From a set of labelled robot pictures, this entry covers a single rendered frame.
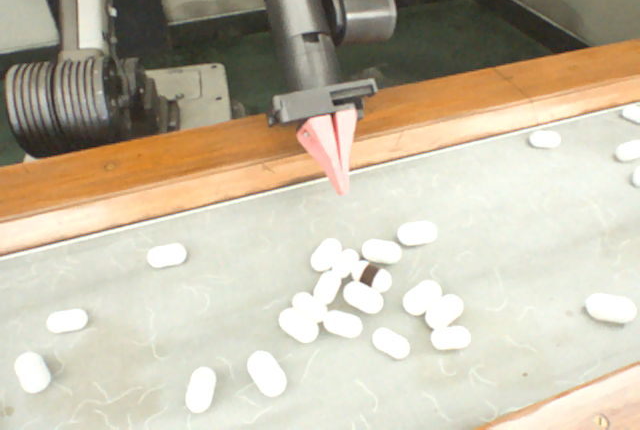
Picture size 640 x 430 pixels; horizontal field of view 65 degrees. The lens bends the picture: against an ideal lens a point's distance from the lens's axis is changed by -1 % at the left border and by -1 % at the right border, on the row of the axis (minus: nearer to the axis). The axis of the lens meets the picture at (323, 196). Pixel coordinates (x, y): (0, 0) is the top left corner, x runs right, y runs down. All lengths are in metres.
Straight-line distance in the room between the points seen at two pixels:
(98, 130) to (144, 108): 0.31
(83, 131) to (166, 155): 0.17
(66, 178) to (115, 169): 0.05
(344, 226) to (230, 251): 0.12
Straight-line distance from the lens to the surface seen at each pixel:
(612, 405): 0.43
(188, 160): 0.57
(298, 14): 0.51
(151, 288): 0.49
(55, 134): 0.73
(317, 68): 0.49
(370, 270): 0.45
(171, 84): 1.29
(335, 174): 0.48
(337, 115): 0.47
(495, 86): 0.71
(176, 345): 0.45
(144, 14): 2.42
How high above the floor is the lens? 1.12
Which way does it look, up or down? 44 degrees down
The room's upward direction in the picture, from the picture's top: straight up
